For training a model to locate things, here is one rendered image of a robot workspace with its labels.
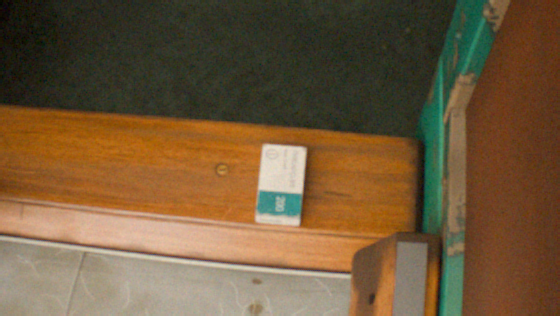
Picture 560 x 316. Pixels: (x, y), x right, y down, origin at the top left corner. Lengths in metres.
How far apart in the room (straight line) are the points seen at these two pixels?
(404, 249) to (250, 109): 1.03
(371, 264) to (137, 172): 0.22
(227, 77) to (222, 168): 0.92
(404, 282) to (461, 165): 0.09
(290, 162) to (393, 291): 0.16
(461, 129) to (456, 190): 0.05
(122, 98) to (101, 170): 0.91
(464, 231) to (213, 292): 0.22
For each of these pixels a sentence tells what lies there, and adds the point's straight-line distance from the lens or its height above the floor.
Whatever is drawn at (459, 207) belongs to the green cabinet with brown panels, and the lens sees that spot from 0.61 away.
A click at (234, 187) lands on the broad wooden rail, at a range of 0.72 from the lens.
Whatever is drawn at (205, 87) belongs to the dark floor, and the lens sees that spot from 1.63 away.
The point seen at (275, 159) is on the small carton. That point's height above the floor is 0.78.
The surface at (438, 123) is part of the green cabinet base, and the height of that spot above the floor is 0.83.
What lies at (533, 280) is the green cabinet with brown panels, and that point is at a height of 1.04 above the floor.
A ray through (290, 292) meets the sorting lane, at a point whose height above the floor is 0.74.
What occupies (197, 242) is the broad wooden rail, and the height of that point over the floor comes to 0.75.
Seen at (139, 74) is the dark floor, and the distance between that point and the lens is 1.66.
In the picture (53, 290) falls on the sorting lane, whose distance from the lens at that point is 0.74.
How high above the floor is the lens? 1.43
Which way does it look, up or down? 66 degrees down
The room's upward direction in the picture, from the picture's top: 2 degrees clockwise
